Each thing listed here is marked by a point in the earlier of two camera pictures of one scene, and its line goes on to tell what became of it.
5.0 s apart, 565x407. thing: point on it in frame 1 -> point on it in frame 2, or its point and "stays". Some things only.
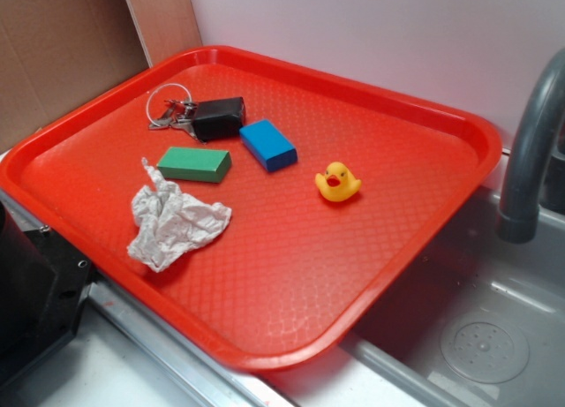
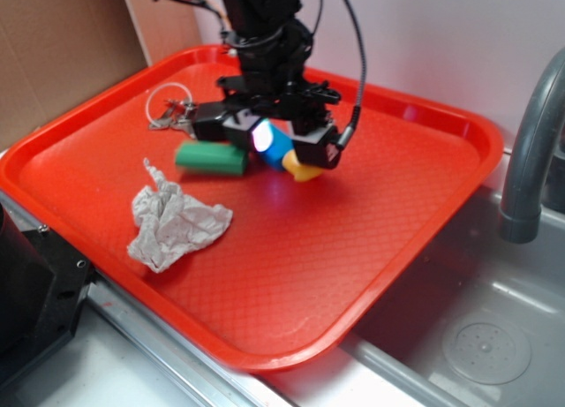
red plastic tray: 257,208 stays
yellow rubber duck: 337,183 -> 302,172
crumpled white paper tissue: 169,221 stays
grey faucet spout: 518,215 stays
